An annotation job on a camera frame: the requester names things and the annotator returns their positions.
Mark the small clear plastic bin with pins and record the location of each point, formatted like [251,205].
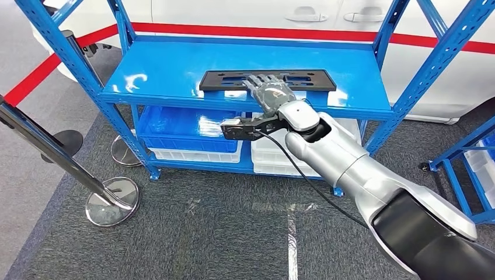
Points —
[483,174]

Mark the black plastic car part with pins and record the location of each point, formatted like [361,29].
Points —
[216,88]

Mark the white car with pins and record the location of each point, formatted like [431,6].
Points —
[425,85]

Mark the blue metal shelf rack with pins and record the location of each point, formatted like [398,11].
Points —
[162,73]

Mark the small blue plastic bin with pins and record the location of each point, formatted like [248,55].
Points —
[490,141]

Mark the clear floor tape mark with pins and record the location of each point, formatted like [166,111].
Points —
[292,239]

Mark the white plastic bin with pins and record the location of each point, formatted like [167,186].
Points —
[193,156]

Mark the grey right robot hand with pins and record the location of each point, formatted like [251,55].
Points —
[270,94]

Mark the red barrier belt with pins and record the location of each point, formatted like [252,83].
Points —
[38,75]
[270,33]

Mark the chrome stanchion post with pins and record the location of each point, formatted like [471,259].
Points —
[123,152]
[58,158]

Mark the blue wheeled rack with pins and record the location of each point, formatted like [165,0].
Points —
[456,187]

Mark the black stanchion post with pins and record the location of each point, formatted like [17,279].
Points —
[71,141]

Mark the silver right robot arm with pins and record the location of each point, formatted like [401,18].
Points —
[348,166]

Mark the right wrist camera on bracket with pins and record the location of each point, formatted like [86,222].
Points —
[239,133]

